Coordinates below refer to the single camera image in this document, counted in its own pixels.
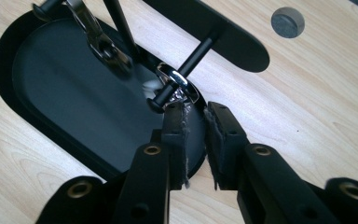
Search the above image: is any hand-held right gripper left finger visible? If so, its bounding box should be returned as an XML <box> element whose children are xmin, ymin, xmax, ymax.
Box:
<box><xmin>110</xmin><ymin>101</ymin><xmax>190</xmax><ymax>224</ymax></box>

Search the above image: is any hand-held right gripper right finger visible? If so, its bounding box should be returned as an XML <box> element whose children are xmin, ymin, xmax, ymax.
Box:
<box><xmin>204</xmin><ymin>101</ymin><xmax>340</xmax><ymax>224</ymax></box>

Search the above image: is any silver keychain with ring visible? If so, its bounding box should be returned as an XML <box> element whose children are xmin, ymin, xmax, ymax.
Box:
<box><xmin>143</xmin><ymin>62</ymin><xmax>201</xmax><ymax>108</ymax></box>

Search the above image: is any black key rack with tray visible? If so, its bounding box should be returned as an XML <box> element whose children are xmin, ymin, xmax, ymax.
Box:
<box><xmin>0</xmin><ymin>0</ymin><xmax>271</xmax><ymax>182</ymax></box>

